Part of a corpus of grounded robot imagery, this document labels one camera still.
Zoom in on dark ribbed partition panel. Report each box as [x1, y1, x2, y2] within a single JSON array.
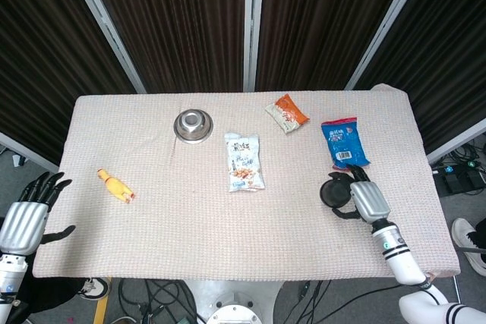
[[81, 0, 248, 93], [355, 0, 486, 153], [254, 0, 417, 92], [0, 0, 138, 165]]

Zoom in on grey metal partition rail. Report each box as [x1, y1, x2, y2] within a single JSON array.
[[0, 132, 61, 178], [425, 118, 486, 165]]

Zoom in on blue snack bag red trim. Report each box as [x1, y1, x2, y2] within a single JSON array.
[[320, 117, 371, 171]]

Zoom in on white peanut snack bag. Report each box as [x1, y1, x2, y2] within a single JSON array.
[[222, 132, 266, 193]]

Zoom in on grey metal partition post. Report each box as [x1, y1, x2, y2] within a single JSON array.
[[344, 0, 436, 91], [62, 0, 147, 94], [242, 0, 266, 93]]

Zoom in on white sneaker black laces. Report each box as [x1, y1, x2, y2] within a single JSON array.
[[450, 217, 486, 278]]

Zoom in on stainless steel bowl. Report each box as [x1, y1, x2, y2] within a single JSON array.
[[173, 109, 214, 145]]

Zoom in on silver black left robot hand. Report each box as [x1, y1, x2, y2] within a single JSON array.
[[0, 171, 77, 256]]

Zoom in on black trouser leg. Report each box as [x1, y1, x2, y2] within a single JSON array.
[[17, 276, 89, 324]]

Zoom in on white black low sneaker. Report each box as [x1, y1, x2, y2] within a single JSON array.
[[77, 277, 112, 300]]

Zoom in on white silver robot base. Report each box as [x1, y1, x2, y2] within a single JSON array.
[[182, 280, 286, 324]]

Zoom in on beige waffle-weave tablecloth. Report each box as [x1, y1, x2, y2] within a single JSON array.
[[31, 83, 462, 283]]

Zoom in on black floor cable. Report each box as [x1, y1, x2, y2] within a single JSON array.
[[280, 281, 400, 324], [446, 137, 486, 168], [117, 278, 187, 324]]

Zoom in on yellow floor tape strip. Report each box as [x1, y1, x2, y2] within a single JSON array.
[[93, 277, 113, 324]]

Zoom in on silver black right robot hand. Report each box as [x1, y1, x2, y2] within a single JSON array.
[[328, 164, 392, 225]]

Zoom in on yellow rubber chicken toy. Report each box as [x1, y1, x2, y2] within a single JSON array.
[[96, 168, 137, 204]]

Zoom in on orange and white snack packet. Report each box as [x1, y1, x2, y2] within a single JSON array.
[[264, 93, 311, 135]]

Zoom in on black round object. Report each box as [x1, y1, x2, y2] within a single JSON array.
[[319, 176, 355, 209]]

